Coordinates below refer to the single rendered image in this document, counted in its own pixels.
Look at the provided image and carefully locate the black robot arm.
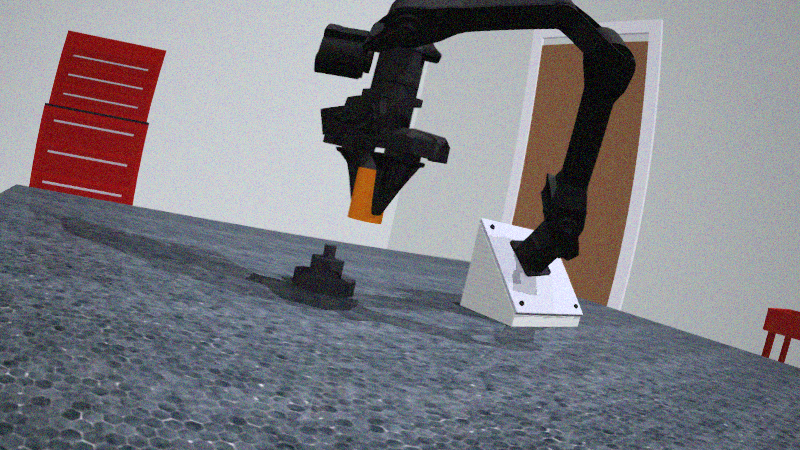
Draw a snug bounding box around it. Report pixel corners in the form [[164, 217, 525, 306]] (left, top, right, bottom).
[[314, 0, 636, 276]]

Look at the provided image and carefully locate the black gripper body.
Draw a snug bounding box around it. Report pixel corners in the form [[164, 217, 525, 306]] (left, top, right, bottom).
[[323, 81, 450, 164]]

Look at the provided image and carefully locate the orange knob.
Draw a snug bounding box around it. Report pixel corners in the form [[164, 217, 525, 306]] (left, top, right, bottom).
[[347, 167, 384, 224]]

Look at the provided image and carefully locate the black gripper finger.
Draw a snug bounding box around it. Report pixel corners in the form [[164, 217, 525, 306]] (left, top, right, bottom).
[[336, 146, 376, 200], [370, 151, 425, 216]]

